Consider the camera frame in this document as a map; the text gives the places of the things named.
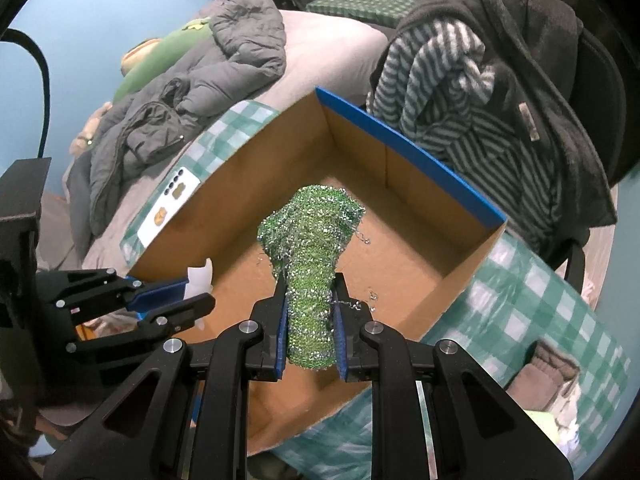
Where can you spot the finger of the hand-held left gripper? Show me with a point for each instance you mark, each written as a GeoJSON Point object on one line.
{"type": "Point", "coordinates": [155, 295]}
{"type": "Point", "coordinates": [165, 321]}

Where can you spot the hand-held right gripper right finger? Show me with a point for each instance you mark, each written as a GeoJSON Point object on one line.
{"type": "Point", "coordinates": [341, 355]}

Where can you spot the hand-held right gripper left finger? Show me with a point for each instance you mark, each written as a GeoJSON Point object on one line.
{"type": "Point", "coordinates": [278, 355]}

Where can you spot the small white cloth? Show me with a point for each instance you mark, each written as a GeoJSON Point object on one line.
{"type": "Point", "coordinates": [200, 280]}

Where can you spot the green sparkly knit cloth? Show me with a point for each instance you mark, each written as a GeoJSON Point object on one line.
{"type": "Point", "coordinates": [310, 240]}

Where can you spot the blue cardboard box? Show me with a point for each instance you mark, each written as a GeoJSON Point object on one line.
{"type": "Point", "coordinates": [400, 200]}

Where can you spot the white smartphone with stickers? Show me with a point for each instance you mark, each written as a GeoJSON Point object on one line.
{"type": "Point", "coordinates": [167, 210]}

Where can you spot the beige plush toy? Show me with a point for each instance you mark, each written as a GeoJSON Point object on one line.
{"type": "Point", "coordinates": [90, 125]}

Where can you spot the green checkered tablecloth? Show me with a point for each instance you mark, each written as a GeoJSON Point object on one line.
{"type": "Point", "coordinates": [525, 310]}

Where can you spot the grey puffer jacket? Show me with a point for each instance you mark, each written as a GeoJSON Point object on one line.
{"type": "Point", "coordinates": [200, 80]}

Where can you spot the green plush toy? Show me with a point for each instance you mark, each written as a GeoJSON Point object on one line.
{"type": "Point", "coordinates": [160, 55]}

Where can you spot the white knotted cloth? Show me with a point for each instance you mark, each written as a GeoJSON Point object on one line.
{"type": "Point", "coordinates": [567, 435]}

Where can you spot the grey striped garment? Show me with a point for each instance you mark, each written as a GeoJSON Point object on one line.
{"type": "Point", "coordinates": [440, 85]}

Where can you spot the green checkered bedcover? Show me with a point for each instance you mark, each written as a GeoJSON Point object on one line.
{"type": "Point", "coordinates": [360, 5]}

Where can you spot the dark grey fleece robe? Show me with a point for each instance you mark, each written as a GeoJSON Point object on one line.
{"type": "Point", "coordinates": [540, 60]}

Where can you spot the black chair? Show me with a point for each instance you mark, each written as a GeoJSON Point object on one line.
{"type": "Point", "coordinates": [605, 100]}

